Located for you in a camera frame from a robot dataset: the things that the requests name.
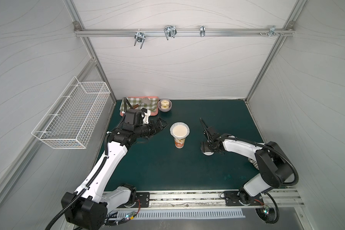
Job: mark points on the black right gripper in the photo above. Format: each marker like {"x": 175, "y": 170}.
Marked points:
{"x": 208, "y": 133}

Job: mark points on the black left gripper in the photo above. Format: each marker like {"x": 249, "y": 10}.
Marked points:
{"x": 155, "y": 127}

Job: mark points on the printed milk tea cup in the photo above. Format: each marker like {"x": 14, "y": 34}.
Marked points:
{"x": 179, "y": 141}

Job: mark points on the white plastic cup lid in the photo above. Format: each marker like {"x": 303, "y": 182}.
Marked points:
{"x": 208, "y": 153}

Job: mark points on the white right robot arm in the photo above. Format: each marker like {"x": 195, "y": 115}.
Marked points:
{"x": 275, "y": 168}

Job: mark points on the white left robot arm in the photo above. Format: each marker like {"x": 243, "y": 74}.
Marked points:
{"x": 88, "y": 206}

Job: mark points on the green checkered cloth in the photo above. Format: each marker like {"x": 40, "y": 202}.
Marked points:
{"x": 146, "y": 104}

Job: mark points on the grey ceramic bowl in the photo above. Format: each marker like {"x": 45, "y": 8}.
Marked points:
{"x": 164, "y": 110}

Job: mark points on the pale yellow food in bowl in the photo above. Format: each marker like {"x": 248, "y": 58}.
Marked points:
{"x": 165, "y": 104}

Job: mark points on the pink tray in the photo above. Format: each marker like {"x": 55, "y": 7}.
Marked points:
{"x": 153, "y": 112}

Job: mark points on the striped grey cloth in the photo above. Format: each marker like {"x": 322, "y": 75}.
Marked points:
{"x": 254, "y": 163}

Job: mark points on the metal hook clamp left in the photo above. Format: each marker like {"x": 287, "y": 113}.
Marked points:
{"x": 139, "y": 38}

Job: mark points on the metal hook clamp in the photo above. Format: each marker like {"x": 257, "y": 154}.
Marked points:
{"x": 170, "y": 31}
{"x": 139, "y": 38}

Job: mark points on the metal hook clamp middle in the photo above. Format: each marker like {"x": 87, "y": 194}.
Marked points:
{"x": 170, "y": 31}

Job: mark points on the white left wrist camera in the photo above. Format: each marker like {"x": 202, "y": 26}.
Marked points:
{"x": 146, "y": 115}

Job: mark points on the metal base rail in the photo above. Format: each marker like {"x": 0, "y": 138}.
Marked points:
{"x": 222, "y": 199}

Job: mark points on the white wire basket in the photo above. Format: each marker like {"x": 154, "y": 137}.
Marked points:
{"x": 71, "y": 120}

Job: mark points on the metal ring clamp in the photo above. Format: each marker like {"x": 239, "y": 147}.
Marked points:
{"x": 202, "y": 31}

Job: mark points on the metal bracket clamp right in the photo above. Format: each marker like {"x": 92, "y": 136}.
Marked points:
{"x": 272, "y": 32}

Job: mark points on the aluminium crossbar rail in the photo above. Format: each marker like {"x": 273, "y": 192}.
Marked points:
{"x": 180, "y": 32}

